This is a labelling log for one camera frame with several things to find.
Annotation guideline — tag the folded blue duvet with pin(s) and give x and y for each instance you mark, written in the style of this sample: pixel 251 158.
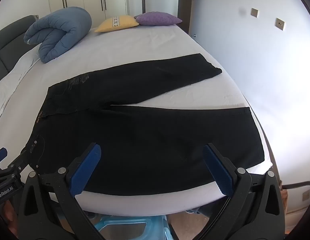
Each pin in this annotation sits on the folded blue duvet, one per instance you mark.
pixel 59 27

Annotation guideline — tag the white bedding cloth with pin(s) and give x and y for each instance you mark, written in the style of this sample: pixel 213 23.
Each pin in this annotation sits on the white bedding cloth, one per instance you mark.
pixel 17 72

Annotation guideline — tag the dark brown door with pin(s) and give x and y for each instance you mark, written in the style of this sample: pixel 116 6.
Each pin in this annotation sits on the dark brown door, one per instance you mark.
pixel 185 7

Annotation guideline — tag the black pants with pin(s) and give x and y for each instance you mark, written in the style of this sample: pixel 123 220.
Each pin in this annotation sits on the black pants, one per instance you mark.
pixel 145 135

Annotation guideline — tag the purple pillow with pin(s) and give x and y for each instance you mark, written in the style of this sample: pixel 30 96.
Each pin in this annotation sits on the purple pillow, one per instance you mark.
pixel 157 18

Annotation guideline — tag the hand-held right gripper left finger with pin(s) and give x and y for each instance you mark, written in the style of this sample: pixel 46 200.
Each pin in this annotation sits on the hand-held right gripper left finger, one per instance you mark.
pixel 87 170

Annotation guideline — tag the beige wall socket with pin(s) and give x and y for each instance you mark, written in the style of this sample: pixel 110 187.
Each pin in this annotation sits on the beige wall socket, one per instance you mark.
pixel 306 195

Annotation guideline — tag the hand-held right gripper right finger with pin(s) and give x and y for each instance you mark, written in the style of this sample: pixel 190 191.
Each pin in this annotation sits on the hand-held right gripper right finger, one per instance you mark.
pixel 217 170

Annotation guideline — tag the dark grey padded headboard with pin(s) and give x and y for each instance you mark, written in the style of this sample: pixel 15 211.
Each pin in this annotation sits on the dark grey padded headboard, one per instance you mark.
pixel 7 42

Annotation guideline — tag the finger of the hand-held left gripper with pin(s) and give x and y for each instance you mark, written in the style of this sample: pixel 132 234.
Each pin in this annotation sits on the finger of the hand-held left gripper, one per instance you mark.
pixel 19 163
pixel 0 155

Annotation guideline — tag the blue plastic container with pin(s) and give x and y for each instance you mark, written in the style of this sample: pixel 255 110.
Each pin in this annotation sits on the blue plastic container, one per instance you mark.
pixel 155 223

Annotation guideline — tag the white bed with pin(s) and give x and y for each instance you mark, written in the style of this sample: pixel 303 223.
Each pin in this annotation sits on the white bed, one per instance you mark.
pixel 145 42

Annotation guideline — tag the yellow pillow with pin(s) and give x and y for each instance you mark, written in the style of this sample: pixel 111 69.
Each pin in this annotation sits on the yellow pillow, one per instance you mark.
pixel 117 23

